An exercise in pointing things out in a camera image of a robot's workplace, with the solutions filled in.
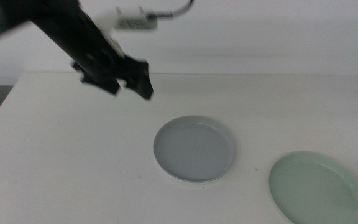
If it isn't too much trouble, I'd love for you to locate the pale green shallow bowl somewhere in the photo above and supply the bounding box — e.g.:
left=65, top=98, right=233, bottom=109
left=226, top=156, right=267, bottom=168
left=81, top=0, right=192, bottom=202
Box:
left=268, top=151, right=358, bottom=224

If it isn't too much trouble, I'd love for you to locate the white shallow bowl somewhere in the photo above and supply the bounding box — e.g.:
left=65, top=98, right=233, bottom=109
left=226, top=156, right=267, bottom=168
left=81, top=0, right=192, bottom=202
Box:
left=163, top=174, right=229, bottom=184

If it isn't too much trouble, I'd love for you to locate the black camera cable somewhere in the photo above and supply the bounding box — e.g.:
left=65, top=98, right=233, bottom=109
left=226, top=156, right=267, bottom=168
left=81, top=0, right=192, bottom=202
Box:
left=147, top=0, right=195, bottom=19

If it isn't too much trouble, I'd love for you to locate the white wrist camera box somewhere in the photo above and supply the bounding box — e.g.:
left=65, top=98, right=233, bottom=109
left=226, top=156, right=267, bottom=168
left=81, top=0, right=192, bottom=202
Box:
left=93, top=6, right=159, bottom=59

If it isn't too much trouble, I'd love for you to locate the grey shallow bowl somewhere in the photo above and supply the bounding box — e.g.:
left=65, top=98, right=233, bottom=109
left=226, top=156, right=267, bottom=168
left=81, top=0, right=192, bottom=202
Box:
left=153, top=115, right=237, bottom=182

